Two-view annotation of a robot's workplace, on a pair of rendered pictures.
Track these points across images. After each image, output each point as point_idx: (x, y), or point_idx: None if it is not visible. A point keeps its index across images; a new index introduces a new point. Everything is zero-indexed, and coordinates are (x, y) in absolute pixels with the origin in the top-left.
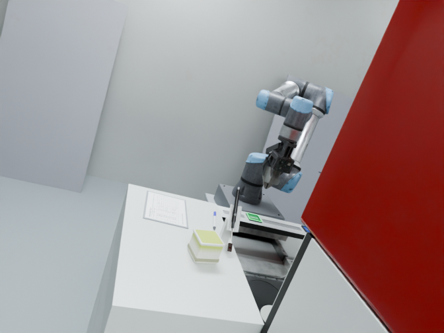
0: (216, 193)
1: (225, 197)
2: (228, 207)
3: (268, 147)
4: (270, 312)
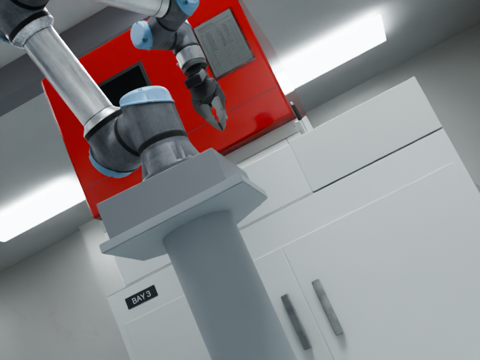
0: (224, 171)
1: (234, 164)
2: (244, 174)
3: (200, 73)
4: None
